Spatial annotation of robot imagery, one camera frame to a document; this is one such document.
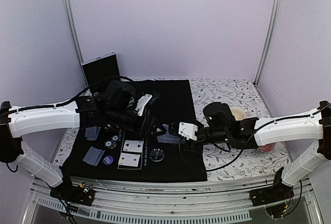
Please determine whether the red patterned bowl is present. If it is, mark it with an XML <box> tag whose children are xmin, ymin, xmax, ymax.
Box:
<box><xmin>257</xmin><ymin>143</ymin><xmax>276</xmax><ymax>153</ymax></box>

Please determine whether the green white poker chip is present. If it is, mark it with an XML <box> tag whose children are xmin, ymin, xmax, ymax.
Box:
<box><xmin>104</xmin><ymin>141</ymin><xmax>117</xmax><ymax>149</ymax></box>
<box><xmin>111</xmin><ymin>135</ymin><xmax>119</xmax><ymax>142</ymax></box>

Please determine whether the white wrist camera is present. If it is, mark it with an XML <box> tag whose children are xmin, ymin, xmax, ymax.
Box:
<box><xmin>134</xmin><ymin>91</ymin><xmax>160</xmax><ymax>116</ymax></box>
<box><xmin>169</xmin><ymin>122</ymin><xmax>198</xmax><ymax>141</ymax></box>

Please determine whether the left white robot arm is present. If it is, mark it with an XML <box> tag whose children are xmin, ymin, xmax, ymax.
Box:
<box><xmin>1</xmin><ymin>80</ymin><xmax>153</xmax><ymax>200</ymax></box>

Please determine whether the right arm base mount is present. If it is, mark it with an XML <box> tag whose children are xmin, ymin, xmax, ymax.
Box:
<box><xmin>249</xmin><ymin>167</ymin><xmax>294</xmax><ymax>219</ymax></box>

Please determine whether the cream white cup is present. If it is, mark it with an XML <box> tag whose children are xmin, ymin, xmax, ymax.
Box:
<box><xmin>230</xmin><ymin>107</ymin><xmax>246</xmax><ymax>121</ymax></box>

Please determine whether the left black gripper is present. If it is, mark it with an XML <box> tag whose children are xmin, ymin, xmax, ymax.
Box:
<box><xmin>106</xmin><ymin>106</ymin><xmax>167</xmax><ymax>139</ymax></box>

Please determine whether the black poker mat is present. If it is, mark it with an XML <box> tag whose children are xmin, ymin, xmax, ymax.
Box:
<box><xmin>62</xmin><ymin>80</ymin><xmax>207</xmax><ymax>183</ymax></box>

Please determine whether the blue playing card deck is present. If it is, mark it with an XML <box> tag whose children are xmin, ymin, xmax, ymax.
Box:
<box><xmin>157</xmin><ymin>131</ymin><xmax>185</xmax><ymax>145</ymax></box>

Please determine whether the aluminium frame post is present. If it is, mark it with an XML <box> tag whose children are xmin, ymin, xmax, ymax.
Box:
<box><xmin>62</xmin><ymin>0</ymin><xmax>83</xmax><ymax>65</ymax></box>
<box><xmin>253</xmin><ymin>0</ymin><xmax>281</xmax><ymax>87</ymax></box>

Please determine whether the face-up diamond card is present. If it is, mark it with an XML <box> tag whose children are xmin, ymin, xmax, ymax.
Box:
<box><xmin>118</xmin><ymin>153</ymin><xmax>140</xmax><ymax>167</ymax></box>

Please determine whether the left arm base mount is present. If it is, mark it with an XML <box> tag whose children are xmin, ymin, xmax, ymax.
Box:
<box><xmin>50</xmin><ymin>174</ymin><xmax>95</xmax><ymax>206</ymax></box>

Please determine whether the face-up clubs card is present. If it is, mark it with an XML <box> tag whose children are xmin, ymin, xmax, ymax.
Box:
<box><xmin>122</xmin><ymin>140</ymin><xmax>144</xmax><ymax>154</ymax></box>

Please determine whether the purple small blind button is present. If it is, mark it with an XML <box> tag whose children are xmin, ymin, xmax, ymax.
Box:
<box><xmin>102</xmin><ymin>155</ymin><xmax>114</xmax><ymax>166</ymax></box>

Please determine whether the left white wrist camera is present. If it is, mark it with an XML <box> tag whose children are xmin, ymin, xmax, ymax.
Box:
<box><xmin>134</xmin><ymin>91</ymin><xmax>160</xmax><ymax>116</ymax></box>

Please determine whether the aluminium front rail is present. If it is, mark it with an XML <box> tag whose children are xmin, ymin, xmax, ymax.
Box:
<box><xmin>24</xmin><ymin>174</ymin><xmax>323</xmax><ymax>224</ymax></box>

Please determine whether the aluminium poker chip case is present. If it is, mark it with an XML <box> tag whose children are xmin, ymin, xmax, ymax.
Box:
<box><xmin>82</xmin><ymin>52</ymin><xmax>119</xmax><ymax>95</ymax></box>

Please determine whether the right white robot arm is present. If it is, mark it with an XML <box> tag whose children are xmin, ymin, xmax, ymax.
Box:
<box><xmin>177</xmin><ymin>101</ymin><xmax>330</xmax><ymax>201</ymax></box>

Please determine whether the right aluminium frame post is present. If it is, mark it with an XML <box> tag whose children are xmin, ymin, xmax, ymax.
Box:
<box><xmin>253</xmin><ymin>0</ymin><xmax>281</xmax><ymax>87</ymax></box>

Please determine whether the left aluminium frame post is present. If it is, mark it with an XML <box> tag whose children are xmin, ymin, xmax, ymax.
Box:
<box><xmin>62</xmin><ymin>0</ymin><xmax>83</xmax><ymax>65</ymax></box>

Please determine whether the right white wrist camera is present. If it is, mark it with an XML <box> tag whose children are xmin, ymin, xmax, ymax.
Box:
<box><xmin>169</xmin><ymin>122</ymin><xmax>198</xmax><ymax>141</ymax></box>

